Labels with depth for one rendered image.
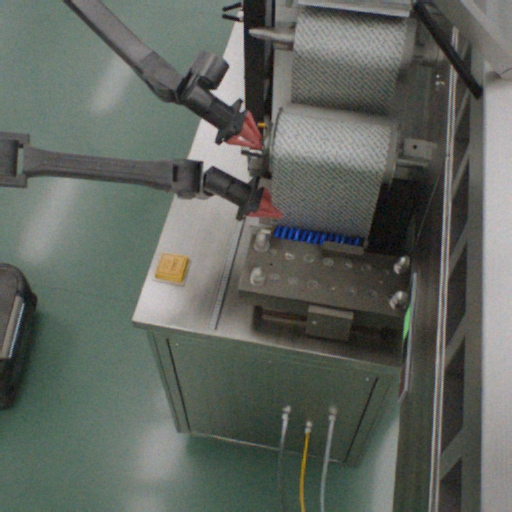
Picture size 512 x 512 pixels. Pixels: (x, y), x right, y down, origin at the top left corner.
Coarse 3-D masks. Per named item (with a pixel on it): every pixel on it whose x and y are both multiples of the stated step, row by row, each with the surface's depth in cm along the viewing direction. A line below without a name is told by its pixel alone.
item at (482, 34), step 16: (416, 0) 86; (432, 0) 87; (448, 0) 86; (464, 0) 87; (448, 16) 88; (464, 16) 88; (480, 16) 89; (432, 32) 89; (464, 32) 90; (480, 32) 89; (496, 32) 91; (448, 48) 90; (480, 48) 91; (496, 48) 91; (464, 64) 93; (496, 64) 93; (464, 80) 94
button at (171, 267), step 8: (160, 256) 165; (168, 256) 165; (176, 256) 165; (184, 256) 165; (160, 264) 164; (168, 264) 164; (176, 264) 164; (184, 264) 164; (160, 272) 162; (168, 272) 162; (176, 272) 162; (184, 272) 164; (168, 280) 163; (176, 280) 163
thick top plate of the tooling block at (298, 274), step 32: (256, 256) 152; (288, 256) 153; (320, 256) 152; (384, 256) 152; (256, 288) 147; (288, 288) 147; (320, 288) 147; (352, 288) 148; (384, 288) 147; (384, 320) 146
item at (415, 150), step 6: (408, 144) 137; (414, 144) 137; (420, 144) 137; (426, 144) 137; (402, 150) 138; (408, 150) 136; (414, 150) 136; (420, 150) 136; (426, 150) 136; (402, 156) 136; (408, 156) 135; (414, 156) 135; (420, 156) 135; (426, 156) 135
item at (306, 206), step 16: (272, 192) 148; (288, 192) 147; (304, 192) 146; (320, 192) 145; (336, 192) 143; (352, 192) 142; (288, 208) 151; (304, 208) 150; (320, 208) 149; (336, 208) 148; (352, 208) 147; (368, 208) 146; (272, 224) 158; (288, 224) 157; (304, 224) 155; (320, 224) 154; (336, 224) 153; (352, 224) 152; (368, 224) 150
